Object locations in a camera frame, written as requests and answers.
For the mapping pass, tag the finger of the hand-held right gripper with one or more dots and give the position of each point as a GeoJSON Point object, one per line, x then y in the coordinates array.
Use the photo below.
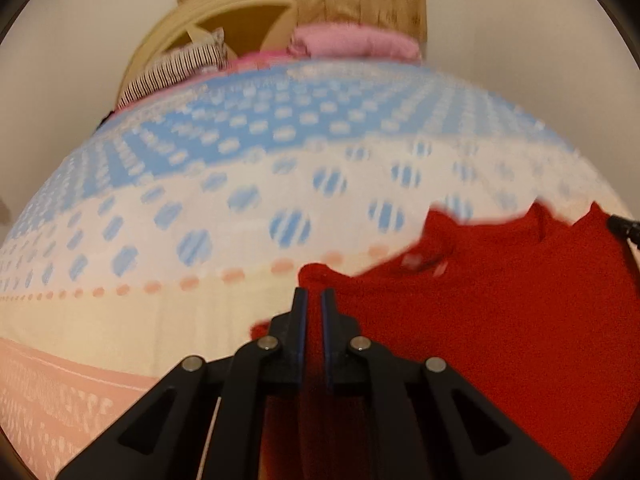
{"type": "Point", "coordinates": [625, 227]}

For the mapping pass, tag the pink blanket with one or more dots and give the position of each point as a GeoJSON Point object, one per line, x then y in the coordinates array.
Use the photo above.
{"type": "Point", "coordinates": [255, 59]}

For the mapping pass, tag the cream wooden headboard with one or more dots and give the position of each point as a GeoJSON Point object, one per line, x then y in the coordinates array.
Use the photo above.
{"type": "Point", "coordinates": [165, 35]}

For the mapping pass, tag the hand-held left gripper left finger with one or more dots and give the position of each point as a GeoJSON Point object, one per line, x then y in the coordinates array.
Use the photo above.
{"type": "Point", "coordinates": [301, 320]}

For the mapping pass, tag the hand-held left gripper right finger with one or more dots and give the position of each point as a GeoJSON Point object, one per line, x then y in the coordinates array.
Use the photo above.
{"type": "Point", "coordinates": [327, 320]}

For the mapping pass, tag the pink pillow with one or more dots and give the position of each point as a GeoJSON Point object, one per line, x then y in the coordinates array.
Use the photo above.
{"type": "Point", "coordinates": [350, 40]}

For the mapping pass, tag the polka dot bed sheet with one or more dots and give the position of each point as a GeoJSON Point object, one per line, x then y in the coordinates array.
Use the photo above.
{"type": "Point", "coordinates": [200, 185]}

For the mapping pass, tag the striped pillow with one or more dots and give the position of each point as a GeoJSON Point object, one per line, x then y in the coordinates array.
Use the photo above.
{"type": "Point", "coordinates": [170, 70]}

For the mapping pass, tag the red embroidered sweater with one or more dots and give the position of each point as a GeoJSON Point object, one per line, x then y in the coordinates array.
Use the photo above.
{"type": "Point", "coordinates": [500, 310]}

